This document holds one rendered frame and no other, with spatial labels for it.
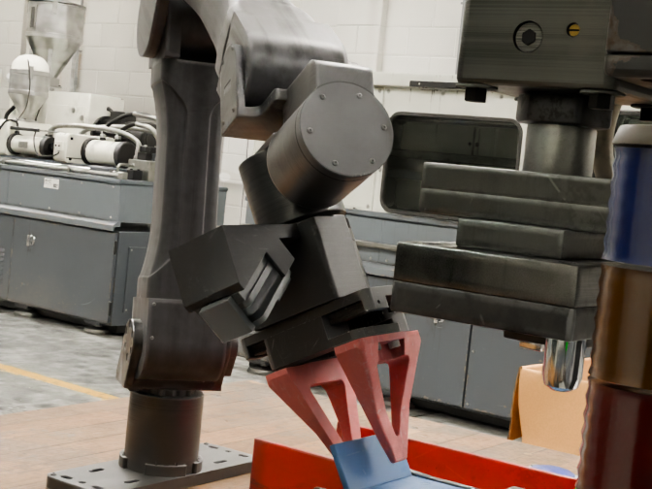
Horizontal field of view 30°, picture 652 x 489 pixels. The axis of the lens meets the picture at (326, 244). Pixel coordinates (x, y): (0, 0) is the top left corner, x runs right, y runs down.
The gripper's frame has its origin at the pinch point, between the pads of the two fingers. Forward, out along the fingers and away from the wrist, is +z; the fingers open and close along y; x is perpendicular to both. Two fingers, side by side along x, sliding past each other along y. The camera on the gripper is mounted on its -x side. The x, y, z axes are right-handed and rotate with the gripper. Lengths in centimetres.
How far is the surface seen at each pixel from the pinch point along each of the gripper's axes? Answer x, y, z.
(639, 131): -27.6, 31.3, -6.3
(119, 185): 470, -446, -202
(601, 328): -27.4, 28.1, -1.3
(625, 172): -27.5, 30.5, -5.4
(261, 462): 12.0, -18.6, -2.1
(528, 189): -5.0, 17.4, -10.3
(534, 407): 215, -98, -1
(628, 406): -27.9, 28.4, 1.1
